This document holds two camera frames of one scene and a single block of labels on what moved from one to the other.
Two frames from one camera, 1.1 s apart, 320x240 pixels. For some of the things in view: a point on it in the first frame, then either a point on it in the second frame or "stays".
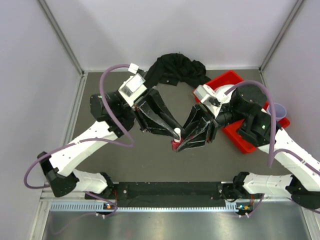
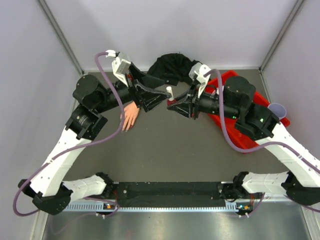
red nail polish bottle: [175, 145] → [170, 102]
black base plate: [165, 194] stays
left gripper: [153, 116] → [146, 98]
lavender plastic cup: [280, 110] stays
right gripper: [200, 126] → [190, 108]
